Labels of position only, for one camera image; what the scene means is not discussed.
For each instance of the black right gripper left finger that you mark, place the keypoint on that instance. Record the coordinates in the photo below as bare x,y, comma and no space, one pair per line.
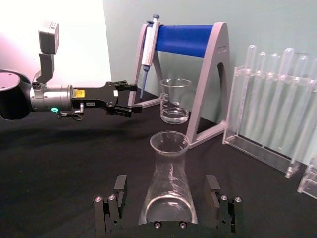
109,215

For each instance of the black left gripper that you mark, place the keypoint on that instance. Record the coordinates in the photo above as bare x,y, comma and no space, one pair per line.
96,98

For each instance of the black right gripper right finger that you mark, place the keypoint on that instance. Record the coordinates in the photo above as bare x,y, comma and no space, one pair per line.
226,213

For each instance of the clear glass beaker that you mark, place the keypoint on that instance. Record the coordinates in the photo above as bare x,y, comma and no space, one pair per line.
175,104

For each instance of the grey and blue pipette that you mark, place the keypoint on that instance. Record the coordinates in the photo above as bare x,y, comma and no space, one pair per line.
149,49

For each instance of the clear glass conical flask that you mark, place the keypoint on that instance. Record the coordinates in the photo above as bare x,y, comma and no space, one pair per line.
169,178

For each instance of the clear acrylic test tube rack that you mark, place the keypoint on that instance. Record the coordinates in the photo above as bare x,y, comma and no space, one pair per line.
262,148

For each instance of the black table cloth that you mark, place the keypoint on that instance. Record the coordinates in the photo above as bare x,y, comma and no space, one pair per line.
49,168

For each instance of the grey stand with blue roller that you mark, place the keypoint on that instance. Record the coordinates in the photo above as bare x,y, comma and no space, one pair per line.
185,41

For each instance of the small clear acrylic holder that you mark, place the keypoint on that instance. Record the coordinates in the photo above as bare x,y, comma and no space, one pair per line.
309,181

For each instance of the clear test tube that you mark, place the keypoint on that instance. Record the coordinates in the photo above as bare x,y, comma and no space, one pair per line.
247,74
272,74
286,72

